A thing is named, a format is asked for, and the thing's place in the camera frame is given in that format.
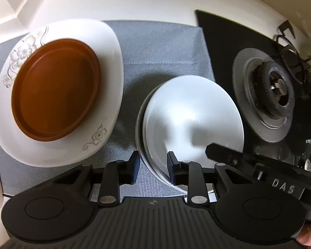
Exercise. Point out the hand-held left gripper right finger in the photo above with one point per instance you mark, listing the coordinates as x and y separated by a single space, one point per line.
171 166

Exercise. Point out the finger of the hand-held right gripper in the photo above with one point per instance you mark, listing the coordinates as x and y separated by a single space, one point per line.
223 152

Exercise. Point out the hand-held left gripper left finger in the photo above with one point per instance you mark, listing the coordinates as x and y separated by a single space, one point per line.
135 168

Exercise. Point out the white bowl with blue pattern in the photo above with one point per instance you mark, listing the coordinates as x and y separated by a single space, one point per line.
191 114

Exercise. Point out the white square flower-print plate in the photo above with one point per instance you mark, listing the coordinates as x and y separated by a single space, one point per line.
106 70

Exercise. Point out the brown round plate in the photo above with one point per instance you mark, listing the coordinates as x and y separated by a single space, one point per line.
54 90

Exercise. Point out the round metal gas burner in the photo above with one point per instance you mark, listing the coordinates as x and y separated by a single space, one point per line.
248 88

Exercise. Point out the grey mat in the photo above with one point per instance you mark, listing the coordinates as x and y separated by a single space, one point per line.
158 51

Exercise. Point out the black glass gas stove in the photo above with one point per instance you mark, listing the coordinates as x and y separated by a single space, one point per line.
217 36

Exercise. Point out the black pot support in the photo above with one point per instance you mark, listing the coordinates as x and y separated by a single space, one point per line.
287 47

